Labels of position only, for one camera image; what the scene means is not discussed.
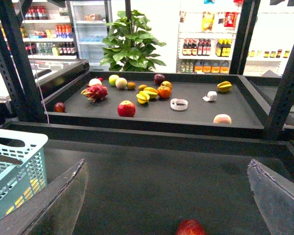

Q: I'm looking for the yellow starfruit far right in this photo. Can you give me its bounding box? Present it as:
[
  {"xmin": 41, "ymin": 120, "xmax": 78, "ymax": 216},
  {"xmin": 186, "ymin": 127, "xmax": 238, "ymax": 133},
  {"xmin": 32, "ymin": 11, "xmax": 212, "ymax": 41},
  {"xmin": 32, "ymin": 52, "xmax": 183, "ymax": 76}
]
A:
[{"xmin": 217, "ymin": 81, "xmax": 232, "ymax": 93}]

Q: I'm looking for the light blue plastic basket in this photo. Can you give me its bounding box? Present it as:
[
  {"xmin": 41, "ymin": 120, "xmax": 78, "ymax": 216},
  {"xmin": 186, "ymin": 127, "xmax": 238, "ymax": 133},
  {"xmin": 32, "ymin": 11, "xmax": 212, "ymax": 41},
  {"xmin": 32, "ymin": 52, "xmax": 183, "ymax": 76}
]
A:
[{"xmin": 0, "ymin": 129, "xmax": 48, "ymax": 219}]

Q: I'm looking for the black metal frame post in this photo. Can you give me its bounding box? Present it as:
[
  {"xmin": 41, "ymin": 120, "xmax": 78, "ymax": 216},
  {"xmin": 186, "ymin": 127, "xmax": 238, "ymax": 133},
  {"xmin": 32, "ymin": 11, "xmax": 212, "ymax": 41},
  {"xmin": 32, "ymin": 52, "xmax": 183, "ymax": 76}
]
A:
[
  {"xmin": 264, "ymin": 46, "xmax": 294, "ymax": 140},
  {"xmin": 0, "ymin": 0, "xmax": 48, "ymax": 123}
]

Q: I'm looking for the clear tape ring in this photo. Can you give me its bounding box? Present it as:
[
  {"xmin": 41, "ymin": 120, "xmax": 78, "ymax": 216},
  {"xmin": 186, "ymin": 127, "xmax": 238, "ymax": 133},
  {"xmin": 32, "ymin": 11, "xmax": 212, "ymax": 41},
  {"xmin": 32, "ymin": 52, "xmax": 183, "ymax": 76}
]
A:
[{"xmin": 170, "ymin": 98, "xmax": 189, "ymax": 112}]

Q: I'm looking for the white hanging cable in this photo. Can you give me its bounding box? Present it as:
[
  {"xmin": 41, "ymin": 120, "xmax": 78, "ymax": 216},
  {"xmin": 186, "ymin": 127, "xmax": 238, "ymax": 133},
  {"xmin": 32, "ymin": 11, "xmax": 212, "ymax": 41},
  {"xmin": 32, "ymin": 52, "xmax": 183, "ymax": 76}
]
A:
[{"xmin": 19, "ymin": 0, "xmax": 50, "ymax": 124}]

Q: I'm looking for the pale pink peach front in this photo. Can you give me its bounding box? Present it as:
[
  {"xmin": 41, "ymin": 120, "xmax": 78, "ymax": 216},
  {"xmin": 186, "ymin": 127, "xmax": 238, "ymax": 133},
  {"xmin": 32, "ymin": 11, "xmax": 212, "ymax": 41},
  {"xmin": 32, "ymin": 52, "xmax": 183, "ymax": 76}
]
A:
[{"xmin": 213, "ymin": 114, "xmax": 232, "ymax": 124}]

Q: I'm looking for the yellow starfruit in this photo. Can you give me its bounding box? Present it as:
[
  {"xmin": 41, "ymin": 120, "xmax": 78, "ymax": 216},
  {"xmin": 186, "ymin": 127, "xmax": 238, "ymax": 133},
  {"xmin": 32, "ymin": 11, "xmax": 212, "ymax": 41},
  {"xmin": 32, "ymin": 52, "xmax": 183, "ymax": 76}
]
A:
[
  {"xmin": 136, "ymin": 91, "xmax": 150, "ymax": 104},
  {"xmin": 217, "ymin": 81, "xmax": 232, "ymax": 93},
  {"xmin": 143, "ymin": 87, "xmax": 158, "ymax": 99}
]

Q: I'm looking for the brown kiwi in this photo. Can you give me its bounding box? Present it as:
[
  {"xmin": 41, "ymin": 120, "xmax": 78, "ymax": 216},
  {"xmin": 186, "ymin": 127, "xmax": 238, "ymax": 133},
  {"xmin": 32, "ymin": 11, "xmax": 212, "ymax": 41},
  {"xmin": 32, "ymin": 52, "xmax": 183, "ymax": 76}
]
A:
[
  {"xmin": 138, "ymin": 84, "xmax": 148, "ymax": 91},
  {"xmin": 127, "ymin": 82, "xmax": 136, "ymax": 90}
]

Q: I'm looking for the black freezer counter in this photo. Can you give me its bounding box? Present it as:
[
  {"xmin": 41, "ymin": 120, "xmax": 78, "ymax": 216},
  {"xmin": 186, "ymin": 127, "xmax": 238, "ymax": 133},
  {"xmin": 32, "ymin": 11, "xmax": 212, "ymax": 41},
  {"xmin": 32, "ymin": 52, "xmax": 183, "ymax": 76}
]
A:
[{"xmin": 30, "ymin": 59, "xmax": 90, "ymax": 94}]

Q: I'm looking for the brown kiwi left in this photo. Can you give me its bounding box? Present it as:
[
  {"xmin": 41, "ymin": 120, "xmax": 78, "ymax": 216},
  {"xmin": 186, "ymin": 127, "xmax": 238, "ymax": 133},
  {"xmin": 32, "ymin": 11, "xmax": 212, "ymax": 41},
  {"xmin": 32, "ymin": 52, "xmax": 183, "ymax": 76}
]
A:
[{"xmin": 127, "ymin": 82, "xmax": 136, "ymax": 90}]

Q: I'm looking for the brown kiwi right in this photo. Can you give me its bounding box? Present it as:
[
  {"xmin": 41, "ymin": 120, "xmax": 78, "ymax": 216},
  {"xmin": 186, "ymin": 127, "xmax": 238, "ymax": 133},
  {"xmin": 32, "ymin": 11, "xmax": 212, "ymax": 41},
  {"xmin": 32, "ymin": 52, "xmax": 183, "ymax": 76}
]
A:
[{"xmin": 138, "ymin": 84, "xmax": 148, "ymax": 91}]

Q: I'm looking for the black display tray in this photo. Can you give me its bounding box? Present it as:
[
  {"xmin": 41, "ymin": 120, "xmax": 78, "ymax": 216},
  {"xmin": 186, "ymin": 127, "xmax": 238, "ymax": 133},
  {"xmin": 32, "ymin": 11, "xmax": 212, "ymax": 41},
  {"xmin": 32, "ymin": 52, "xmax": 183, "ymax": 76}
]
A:
[{"xmin": 45, "ymin": 71, "xmax": 270, "ymax": 139}]

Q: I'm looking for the black metal frame post right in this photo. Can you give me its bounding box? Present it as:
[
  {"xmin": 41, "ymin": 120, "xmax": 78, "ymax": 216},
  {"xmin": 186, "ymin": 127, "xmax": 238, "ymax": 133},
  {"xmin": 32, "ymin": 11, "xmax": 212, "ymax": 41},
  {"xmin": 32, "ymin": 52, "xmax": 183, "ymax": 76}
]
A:
[{"xmin": 264, "ymin": 46, "xmax": 294, "ymax": 140}]

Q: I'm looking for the green potted plant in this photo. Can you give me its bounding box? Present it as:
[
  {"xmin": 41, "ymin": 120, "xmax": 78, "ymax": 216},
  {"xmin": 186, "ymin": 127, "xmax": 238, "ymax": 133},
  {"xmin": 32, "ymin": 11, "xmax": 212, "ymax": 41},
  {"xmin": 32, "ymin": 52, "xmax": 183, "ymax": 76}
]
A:
[{"xmin": 100, "ymin": 10, "xmax": 166, "ymax": 72}]

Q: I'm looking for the small dark red plum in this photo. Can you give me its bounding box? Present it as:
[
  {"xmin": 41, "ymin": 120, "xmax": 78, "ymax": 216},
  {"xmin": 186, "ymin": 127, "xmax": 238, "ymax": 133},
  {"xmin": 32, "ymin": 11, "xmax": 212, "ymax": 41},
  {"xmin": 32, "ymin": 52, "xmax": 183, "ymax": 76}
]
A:
[{"xmin": 53, "ymin": 102, "xmax": 66, "ymax": 113}]

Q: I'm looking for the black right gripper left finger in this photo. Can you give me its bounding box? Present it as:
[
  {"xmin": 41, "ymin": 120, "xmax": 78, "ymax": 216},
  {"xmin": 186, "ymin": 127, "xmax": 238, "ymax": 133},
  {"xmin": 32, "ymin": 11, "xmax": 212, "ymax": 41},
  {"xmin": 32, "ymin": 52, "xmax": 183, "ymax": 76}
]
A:
[{"xmin": 0, "ymin": 159, "xmax": 89, "ymax": 235}]

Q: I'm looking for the yellow mango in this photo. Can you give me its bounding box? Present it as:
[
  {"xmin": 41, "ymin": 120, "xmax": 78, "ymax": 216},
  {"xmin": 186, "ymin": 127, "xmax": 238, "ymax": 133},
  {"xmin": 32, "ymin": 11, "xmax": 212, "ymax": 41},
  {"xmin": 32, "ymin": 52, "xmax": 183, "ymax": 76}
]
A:
[{"xmin": 5, "ymin": 179, "xmax": 46, "ymax": 215}]

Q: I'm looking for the red apple near camera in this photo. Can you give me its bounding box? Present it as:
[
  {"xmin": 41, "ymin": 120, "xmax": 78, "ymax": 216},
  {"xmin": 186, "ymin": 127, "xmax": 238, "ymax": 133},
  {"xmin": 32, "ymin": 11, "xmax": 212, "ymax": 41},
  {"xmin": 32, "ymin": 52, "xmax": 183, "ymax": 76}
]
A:
[{"xmin": 175, "ymin": 219, "xmax": 206, "ymax": 235}]

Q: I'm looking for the right sauce bottle shelf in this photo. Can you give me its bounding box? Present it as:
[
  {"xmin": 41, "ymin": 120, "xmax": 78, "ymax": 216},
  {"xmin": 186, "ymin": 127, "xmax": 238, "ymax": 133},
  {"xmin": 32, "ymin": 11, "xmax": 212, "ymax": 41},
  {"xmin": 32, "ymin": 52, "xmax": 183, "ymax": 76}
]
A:
[{"xmin": 176, "ymin": 0, "xmax": 244, "ymax": 74}]

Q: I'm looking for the left drinks shelf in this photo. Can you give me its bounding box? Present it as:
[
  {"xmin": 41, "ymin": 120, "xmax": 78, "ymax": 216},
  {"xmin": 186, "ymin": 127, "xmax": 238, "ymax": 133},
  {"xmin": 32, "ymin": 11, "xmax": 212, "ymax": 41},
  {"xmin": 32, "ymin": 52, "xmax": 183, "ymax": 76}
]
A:
[{"xmin": 12, "ymin": 0, "xmax": 77, "ymax": 60}]

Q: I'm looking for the red yellow apple back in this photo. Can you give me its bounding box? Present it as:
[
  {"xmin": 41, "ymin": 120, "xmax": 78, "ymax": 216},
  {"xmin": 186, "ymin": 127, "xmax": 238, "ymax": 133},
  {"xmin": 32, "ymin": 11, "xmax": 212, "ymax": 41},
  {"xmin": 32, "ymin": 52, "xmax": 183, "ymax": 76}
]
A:
[{"xmin": 161, "ymin": 81, "xmax": 172, "ymax": 89}]

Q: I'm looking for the black metal frame post left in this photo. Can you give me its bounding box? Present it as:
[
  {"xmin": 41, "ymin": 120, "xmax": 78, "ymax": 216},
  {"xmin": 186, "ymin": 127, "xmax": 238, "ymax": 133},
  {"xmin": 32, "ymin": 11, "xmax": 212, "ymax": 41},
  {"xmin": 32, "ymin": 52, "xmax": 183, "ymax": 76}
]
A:
[{"xmin": 0, "ymin": 0, "xmax": 48, "ymax": 123}]

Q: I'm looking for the white round fruit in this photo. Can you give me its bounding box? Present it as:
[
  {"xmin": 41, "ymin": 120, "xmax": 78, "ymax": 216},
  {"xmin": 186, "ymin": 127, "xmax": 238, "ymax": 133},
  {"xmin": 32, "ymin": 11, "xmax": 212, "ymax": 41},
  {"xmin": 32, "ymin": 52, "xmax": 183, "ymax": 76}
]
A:
[{"xmin": 88, "ymin": 78, "xmax": 102, "ymax": 86}]

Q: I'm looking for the dark purple round fruit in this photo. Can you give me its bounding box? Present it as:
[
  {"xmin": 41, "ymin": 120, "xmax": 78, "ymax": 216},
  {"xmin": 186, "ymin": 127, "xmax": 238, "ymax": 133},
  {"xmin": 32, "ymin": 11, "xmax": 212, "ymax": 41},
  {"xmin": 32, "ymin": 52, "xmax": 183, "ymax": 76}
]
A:
[{"xmin": 153, "ymin": 73, "xmax": 166, "ymax": 85}]

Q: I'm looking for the pink dragon fruit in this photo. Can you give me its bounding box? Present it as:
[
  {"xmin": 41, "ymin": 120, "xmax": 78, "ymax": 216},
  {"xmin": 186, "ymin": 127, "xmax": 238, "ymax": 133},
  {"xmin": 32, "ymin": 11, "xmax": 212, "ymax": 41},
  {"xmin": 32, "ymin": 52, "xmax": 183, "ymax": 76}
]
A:
[{"xmin": 81, "ymin": 84, "xmax": 108, "ymax": 102}]

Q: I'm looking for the red apple in tray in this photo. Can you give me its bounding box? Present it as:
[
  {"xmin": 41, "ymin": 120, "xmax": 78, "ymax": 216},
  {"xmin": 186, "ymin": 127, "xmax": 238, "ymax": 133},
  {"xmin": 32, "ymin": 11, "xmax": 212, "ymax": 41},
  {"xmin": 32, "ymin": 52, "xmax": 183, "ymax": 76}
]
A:
[{"xmin": 117, "ymin": 100, "xmax": 136, "ymax": 117}]

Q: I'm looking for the yellow starfruit front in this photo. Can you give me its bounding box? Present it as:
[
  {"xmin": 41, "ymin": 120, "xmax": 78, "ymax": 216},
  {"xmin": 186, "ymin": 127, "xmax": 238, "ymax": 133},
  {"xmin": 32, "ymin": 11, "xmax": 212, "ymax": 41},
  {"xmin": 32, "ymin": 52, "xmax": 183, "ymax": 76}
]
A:
[{"xmin": 136, "ymin": 91, "xmax": 150, "ymax": 104}]

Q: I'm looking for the glass door refrigerator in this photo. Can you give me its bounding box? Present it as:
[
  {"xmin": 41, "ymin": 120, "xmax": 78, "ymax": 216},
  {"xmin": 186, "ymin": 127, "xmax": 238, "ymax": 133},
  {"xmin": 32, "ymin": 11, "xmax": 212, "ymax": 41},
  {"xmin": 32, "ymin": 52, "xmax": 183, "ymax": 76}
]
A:
[{"xmin": 68, "ymin": 0, "xmax": 112, "ymax": 71}]

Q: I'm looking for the yellow starfruit back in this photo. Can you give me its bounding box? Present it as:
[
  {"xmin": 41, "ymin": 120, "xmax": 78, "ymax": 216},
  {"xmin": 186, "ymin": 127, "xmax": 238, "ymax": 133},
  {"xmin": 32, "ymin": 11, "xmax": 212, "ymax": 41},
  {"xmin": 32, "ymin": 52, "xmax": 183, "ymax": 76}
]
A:
[{"xmin": 143, "ymin": 87, "xmax": 158, "ymax": 99}]

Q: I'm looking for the green apple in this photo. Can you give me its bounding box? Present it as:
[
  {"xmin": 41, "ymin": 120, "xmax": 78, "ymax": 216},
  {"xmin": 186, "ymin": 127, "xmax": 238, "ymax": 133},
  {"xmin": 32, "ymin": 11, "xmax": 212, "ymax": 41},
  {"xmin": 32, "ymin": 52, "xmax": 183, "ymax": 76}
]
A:
[{"xmin": 108, "ymin": 74, "xmax": 119, "ymax": 86}]

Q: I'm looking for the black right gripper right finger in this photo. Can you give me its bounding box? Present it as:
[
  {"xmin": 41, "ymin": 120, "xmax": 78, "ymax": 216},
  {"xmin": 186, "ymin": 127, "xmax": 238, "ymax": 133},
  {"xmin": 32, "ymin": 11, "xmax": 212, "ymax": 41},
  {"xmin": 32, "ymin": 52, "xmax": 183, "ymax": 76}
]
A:
[{"xmin": 247, "ymin": 159, "xmax": 294, "ymax": 235}]

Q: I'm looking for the pale green pink peach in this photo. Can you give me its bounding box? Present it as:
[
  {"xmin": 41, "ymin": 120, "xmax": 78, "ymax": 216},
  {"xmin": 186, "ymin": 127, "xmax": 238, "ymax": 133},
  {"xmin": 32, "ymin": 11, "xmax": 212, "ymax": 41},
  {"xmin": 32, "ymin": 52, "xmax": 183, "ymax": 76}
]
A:
[{"xmin": 115, "ymin": 77, "xmax": 127, "ymax": 89}]

